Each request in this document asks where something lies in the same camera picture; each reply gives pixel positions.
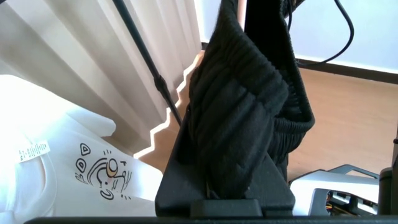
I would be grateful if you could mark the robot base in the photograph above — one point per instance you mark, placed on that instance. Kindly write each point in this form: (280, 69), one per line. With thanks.
(311, 189)

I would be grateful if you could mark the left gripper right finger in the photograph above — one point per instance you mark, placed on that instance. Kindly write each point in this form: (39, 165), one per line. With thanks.
(273, 193)

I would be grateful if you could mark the black garment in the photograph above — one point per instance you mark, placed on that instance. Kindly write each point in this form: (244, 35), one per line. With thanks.
(236, 109)

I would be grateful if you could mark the white printed t-shirt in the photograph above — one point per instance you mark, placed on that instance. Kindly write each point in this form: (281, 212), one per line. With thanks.
(46, 180)

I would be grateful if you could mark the black clothes rack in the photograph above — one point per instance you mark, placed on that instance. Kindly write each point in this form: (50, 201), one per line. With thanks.
(146, 56)

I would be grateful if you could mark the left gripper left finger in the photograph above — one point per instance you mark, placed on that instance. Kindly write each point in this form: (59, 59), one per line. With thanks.
(177, 186)

